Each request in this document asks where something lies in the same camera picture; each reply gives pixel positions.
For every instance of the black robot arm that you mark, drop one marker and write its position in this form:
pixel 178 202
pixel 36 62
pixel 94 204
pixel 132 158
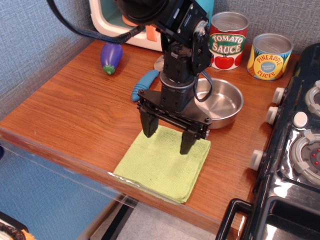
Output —
pixel 181 64

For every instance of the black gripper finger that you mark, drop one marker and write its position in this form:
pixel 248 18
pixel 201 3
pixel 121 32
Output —
pixel 149 123
pixel 187 141

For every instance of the grey stove burner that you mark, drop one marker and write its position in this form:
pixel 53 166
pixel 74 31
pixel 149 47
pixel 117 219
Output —
pixel 305 156
pixel 310 99

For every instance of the orange fuzzy object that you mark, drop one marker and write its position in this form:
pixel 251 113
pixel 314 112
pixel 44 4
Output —
pixel 9 232

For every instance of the blue handled metal spoon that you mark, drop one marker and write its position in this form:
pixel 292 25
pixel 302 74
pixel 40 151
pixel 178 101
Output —
pixel 145 82

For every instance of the tomato sauce can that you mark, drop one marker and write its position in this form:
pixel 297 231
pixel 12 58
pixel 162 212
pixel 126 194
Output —
pixel 228 34

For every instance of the small steel saucepan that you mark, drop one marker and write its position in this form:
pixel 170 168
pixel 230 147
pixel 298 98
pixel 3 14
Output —
pixel 223 105

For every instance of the teal toy microwave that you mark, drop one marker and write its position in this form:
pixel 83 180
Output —
pixel 110 22

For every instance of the white round stove button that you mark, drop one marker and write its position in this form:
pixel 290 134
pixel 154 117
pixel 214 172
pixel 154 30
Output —
pixel 300 119

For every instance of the black toy stove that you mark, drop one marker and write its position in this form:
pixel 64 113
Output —
pixel 286 206

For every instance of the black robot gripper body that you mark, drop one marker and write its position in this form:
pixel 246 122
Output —
pixel 176 106

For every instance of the clear acrylic table guard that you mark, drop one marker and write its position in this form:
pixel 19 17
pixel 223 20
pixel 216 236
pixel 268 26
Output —
pixel 45 156

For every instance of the purple toy eggplant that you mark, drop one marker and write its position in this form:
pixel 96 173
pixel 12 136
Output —
pixel 110 57

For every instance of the black oven door handle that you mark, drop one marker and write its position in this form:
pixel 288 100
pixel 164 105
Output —
pixel 235 205

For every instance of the green rag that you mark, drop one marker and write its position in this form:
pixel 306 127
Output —
pixel 156 165

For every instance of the white stove knob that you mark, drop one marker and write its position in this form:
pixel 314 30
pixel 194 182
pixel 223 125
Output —
pixel 271 114
pixel 278 95
pixel 255 159

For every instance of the pineapple slices can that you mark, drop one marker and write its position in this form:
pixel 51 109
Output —
pixel 269 56

